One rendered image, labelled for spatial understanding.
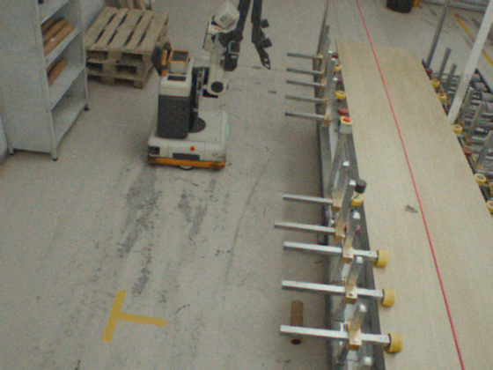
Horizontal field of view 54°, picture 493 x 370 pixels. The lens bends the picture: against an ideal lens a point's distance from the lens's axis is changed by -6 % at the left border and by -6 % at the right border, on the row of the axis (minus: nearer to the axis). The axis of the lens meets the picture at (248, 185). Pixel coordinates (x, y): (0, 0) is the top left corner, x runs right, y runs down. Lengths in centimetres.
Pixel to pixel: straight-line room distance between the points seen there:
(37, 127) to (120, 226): 117
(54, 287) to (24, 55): 177
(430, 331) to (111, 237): 236
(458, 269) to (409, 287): 34
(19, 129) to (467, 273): 358
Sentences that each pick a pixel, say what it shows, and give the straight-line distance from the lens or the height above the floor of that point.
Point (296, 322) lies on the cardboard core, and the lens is 331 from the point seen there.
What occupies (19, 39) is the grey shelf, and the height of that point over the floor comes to 111.
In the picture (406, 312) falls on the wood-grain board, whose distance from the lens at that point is 246.
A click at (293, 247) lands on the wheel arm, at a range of 249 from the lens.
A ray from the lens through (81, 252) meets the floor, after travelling 376.
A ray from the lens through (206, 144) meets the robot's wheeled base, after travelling 428.
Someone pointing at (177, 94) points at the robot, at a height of 72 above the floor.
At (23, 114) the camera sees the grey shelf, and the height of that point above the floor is 44.
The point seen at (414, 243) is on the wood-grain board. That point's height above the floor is 90.
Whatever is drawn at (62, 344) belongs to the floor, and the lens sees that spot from 329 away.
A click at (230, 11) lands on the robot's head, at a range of 395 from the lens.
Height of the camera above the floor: 269
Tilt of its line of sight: 38 degrees down
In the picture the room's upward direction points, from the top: 8 degrees clockwise
